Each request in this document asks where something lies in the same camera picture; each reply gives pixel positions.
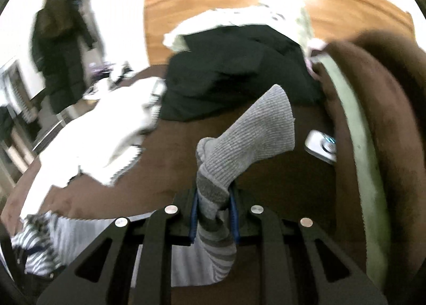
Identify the white pillow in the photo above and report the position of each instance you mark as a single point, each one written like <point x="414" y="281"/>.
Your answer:
<point x="239" y="15"/>

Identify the white garment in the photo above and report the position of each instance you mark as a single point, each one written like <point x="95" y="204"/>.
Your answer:
<point x="100" y="138"/>

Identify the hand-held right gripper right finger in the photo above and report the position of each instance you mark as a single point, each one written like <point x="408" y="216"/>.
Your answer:
<point x="235" y="221"/>

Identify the white phone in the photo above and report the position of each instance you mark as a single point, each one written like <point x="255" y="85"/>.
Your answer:
<point x="321" y="147"/>

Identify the brown bed sheet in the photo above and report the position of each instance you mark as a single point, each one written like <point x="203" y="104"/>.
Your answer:
<point x="173" y="155"/>

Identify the nightstand clutter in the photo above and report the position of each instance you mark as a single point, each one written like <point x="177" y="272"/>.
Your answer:
<point x="106" y="75"/>

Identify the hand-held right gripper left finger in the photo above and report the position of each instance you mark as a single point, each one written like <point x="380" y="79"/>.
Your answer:
<point x="194" y="221"/>

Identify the wooden headboard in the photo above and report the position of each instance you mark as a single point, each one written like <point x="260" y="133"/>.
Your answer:
<point x="349" y="9"/>

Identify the black garment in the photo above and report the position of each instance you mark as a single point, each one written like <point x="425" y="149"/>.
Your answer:
<point x="239" y="68"/>

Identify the grey striped knit sweater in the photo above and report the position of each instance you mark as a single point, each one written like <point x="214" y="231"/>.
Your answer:
<point x="253" y="138"/>

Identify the brown blanket with green lining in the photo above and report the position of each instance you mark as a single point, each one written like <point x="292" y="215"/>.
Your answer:
<point x="382" y="125"/>

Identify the black hanging coat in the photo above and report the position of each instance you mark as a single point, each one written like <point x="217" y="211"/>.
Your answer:
<point x="63" y="58"/>

